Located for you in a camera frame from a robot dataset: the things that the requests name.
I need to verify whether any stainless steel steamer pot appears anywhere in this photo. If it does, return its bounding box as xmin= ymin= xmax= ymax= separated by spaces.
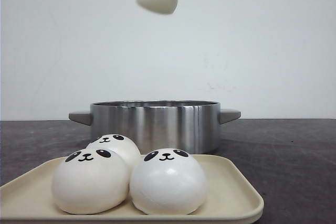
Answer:
xmin=68 ymin=100 xmax=241 ymax=154

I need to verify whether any cream plastic tray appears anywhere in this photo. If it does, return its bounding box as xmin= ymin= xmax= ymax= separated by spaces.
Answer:
xmin=1 ymin=155 xmax=264 ymax=223

